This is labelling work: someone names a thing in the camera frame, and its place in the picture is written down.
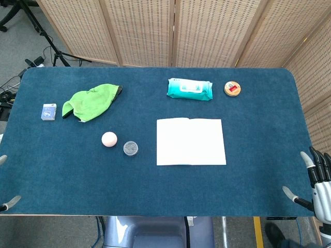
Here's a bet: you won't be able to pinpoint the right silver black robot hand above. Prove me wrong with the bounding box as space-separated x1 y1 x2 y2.
282 146 331 226

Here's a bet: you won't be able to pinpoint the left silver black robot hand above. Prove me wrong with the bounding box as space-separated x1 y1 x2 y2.
0 154 22 212

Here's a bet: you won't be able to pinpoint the white notebook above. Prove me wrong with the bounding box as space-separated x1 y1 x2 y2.
156 117 227 166

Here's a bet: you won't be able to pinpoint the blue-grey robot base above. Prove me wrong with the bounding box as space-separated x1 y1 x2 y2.
102 215 216 248

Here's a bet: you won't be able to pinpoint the yellow floor tape strip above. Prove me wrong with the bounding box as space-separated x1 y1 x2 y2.
252 216 265 248

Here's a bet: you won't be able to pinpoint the blue playing card box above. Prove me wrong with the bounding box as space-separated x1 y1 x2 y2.
40 103 57 121

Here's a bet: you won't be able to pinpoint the pale pink ball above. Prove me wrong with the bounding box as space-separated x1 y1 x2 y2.
101 131 118 148

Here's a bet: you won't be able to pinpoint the green microfibre cloth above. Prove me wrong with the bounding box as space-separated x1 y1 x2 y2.
62 83 124 123

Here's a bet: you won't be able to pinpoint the clear jar of paper clips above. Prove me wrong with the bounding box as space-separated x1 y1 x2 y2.
123 141 139 157

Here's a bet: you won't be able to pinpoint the round tin with red label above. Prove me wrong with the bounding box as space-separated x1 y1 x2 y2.
223 81 243 98

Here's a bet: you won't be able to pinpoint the blue felt table mat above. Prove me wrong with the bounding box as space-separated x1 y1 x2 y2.
0 67 315 218

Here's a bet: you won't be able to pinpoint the black tripod stand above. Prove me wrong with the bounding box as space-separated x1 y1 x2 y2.
18 0 92 67

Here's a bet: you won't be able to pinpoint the teal wet wipes pack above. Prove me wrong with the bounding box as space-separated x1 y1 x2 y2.
167 77 214 101

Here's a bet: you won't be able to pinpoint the black office chair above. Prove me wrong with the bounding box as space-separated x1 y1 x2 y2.
0 0 36 33

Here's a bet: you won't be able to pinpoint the wicker folding screen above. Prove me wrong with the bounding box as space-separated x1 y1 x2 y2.
36 0 331 156

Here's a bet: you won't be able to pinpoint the floor cable bundle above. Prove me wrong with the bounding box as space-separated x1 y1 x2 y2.
0 68 26 111

